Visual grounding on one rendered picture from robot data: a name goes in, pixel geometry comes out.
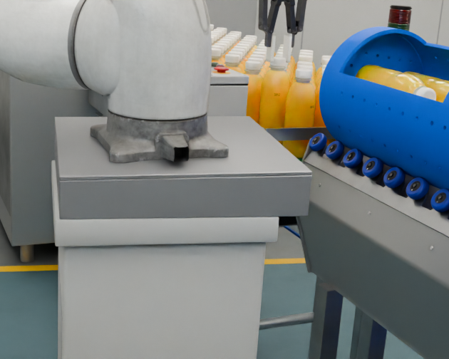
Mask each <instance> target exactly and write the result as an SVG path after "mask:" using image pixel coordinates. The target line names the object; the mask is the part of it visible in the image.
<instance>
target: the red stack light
mask: <svg viewBox="0 0 449 359"><path fill-rule="evenodd" d="M411 12H412V11H411V10H400V9H389V16H388V22H389V23H392V24H410V23H411V14H412V13H411Z"/></svg>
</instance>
